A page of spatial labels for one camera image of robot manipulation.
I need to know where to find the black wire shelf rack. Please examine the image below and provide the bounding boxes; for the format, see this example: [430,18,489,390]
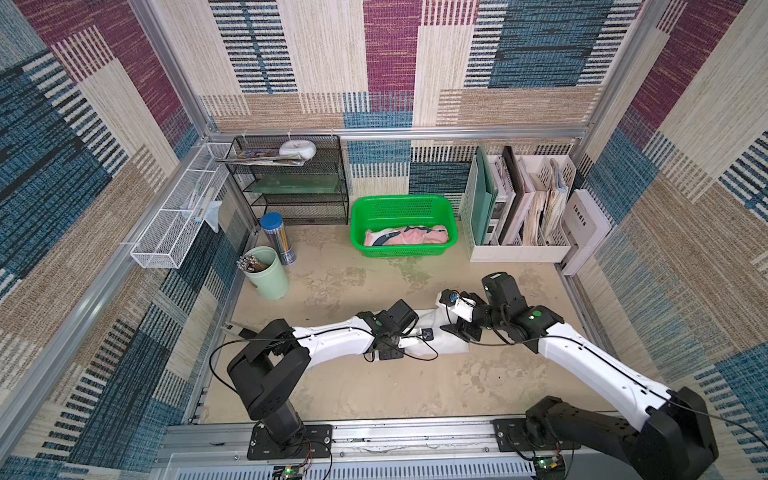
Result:
[224,135,349,225]

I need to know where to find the green plastic basket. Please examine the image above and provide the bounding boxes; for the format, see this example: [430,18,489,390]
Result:
[350,195,458,258]

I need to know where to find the white plastic file organizer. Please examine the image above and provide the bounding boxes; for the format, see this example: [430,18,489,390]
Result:
[465,146,576,263]

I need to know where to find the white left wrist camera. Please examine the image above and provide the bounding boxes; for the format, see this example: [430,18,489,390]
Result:
[398,328,434,352]

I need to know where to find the green folder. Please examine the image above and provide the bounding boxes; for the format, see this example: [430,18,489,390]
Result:
[459,146,498,247]

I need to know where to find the black handheld tool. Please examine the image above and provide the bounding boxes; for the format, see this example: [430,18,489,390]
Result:
[222,323,258,340]

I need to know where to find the blue lid cylindrical can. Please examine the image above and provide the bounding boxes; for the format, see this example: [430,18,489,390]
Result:
[260,212,297,266]

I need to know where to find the pink shark print shorts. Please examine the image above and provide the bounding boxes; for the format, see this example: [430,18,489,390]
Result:
[363,225,449,247]

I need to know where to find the white shirt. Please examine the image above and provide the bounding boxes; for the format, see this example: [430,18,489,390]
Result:
[359,302,475,356]

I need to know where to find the white round object on shelf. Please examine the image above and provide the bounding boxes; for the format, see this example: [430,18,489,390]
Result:
[279,139,317,160]

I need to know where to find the grey Inedia magazine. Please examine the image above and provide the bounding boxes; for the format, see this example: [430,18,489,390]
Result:
[562,189,611,276]

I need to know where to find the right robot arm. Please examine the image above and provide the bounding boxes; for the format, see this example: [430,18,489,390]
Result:
[437,272,719,479]

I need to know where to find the white wire wall basket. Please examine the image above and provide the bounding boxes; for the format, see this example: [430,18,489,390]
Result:
[131,142,229,269]

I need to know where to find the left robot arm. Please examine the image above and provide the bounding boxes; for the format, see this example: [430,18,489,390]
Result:
[227,300,419,461]

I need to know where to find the light green cup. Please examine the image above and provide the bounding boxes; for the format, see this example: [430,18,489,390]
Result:
[236,246,290,300]

